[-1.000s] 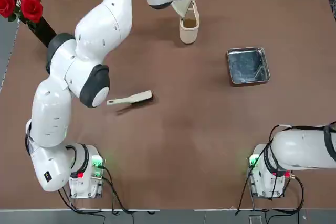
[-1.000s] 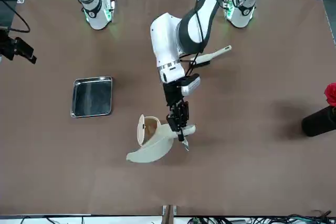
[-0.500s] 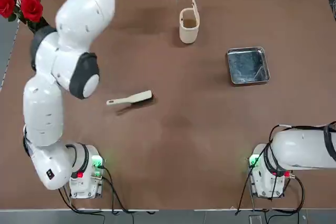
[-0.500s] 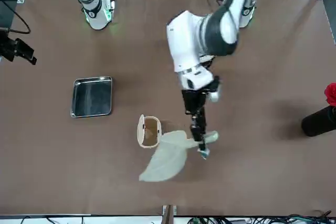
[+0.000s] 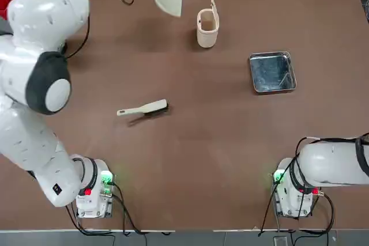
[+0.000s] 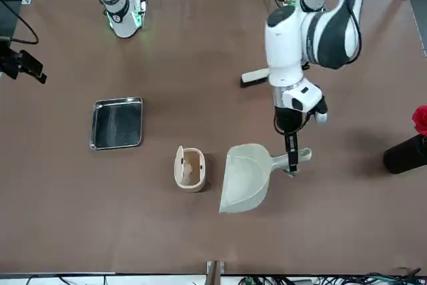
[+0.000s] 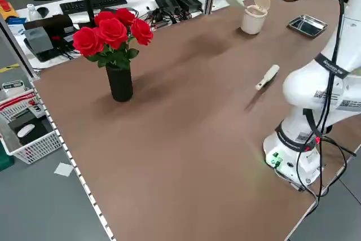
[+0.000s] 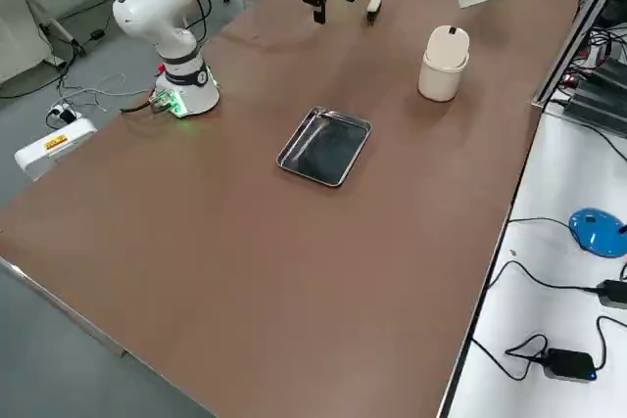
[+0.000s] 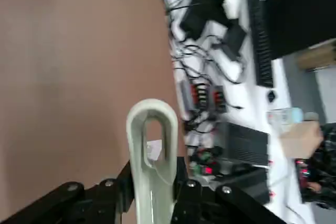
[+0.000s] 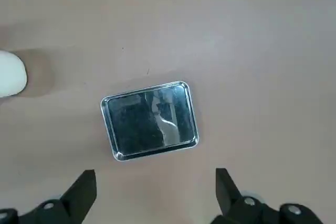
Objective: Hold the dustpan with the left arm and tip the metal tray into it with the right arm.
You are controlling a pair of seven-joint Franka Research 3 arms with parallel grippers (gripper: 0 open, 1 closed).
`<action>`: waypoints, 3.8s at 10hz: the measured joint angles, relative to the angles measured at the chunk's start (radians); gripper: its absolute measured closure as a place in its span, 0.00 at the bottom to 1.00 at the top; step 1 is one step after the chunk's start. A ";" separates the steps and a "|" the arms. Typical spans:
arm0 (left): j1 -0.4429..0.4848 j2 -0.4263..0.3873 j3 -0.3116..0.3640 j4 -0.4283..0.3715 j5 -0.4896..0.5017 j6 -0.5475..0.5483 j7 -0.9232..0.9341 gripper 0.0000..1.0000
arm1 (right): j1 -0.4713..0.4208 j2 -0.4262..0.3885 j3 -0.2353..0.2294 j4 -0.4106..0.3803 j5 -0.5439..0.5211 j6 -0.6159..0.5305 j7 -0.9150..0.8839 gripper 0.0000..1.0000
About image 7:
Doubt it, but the square metal tray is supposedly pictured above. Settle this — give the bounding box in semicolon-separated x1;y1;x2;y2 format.
287;14;328;40

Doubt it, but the beige bin with flip lid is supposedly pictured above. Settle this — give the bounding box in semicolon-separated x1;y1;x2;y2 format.
240;0;271;35

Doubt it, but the beige hand brush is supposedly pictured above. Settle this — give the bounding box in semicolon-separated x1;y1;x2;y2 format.
255;64;280;91

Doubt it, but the red rose bouquet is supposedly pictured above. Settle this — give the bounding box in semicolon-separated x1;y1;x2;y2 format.
72;8;155;68

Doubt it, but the black keyboard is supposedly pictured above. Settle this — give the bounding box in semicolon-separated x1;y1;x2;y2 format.
59;0;128;15

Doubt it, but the black cylindrical vase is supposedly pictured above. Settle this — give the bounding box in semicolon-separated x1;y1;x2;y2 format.
105;64;133;102

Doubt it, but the black desktop box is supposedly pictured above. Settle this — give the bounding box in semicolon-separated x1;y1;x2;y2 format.
24;14;74;63

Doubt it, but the blue and white carton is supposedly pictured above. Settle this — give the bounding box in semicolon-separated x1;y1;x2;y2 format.
7;16;28;37

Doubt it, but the white paper sheet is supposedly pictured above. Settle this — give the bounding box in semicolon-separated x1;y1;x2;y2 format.
54;163;74;178

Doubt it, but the white computer mouse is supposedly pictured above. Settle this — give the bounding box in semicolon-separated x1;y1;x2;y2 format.
17;124;36;138

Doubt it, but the white plastic basket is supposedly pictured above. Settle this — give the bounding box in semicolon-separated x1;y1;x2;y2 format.
0;88;63;165

